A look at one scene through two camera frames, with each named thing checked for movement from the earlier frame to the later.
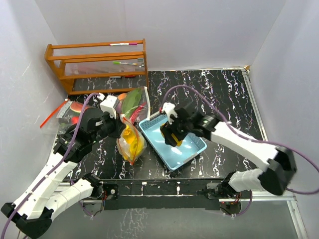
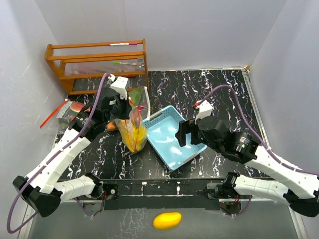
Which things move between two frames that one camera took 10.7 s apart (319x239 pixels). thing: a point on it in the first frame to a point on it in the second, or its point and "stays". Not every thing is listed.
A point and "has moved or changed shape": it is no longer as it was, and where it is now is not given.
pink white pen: x=123 y=44 stays
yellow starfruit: x=137 y=147 to x=140 y=134
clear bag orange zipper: x=67 y=114 stays
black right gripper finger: x=169 y=139 to x=185 y=127
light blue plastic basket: x=192 y=145 stays
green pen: x=120 y=62 stays
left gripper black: x=119 y=126 to x=127 y=108
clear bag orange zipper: x=131 y=144 has moved or changed shape
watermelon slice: x=77 y=106 stays
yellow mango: x=179 y=142 to x=166 y=220
